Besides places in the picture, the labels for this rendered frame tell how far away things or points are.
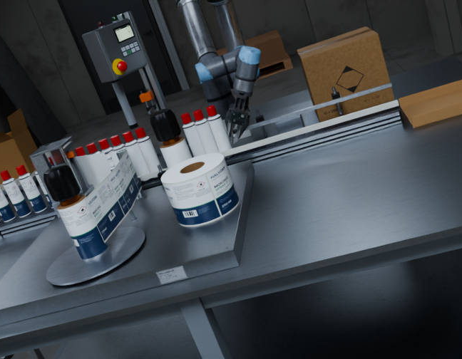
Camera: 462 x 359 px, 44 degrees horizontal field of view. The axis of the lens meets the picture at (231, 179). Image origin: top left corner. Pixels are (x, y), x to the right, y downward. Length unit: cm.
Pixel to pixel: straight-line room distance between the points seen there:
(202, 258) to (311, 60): 104
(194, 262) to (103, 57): 98
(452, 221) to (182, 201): 73
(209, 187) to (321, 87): 82
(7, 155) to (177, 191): 224
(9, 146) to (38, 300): 216
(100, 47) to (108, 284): 95
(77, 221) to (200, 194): 36
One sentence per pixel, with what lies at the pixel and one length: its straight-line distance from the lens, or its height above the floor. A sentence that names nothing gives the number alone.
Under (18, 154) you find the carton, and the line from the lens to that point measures 377.
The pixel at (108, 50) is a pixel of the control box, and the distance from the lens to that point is 219.
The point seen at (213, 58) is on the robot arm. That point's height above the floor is 124.
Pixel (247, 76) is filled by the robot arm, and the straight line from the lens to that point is 206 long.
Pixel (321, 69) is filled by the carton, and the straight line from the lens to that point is 228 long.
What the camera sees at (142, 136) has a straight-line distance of 223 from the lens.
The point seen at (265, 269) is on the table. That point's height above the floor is 83.
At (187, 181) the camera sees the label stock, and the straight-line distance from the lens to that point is 164.
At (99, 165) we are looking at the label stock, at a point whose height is 102.
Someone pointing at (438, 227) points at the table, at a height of 83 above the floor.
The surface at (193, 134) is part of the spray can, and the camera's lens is 218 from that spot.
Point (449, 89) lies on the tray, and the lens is 233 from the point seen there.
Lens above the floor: 152
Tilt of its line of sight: 19 degrees down
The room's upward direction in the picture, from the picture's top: 20 degrees counter-clockwise
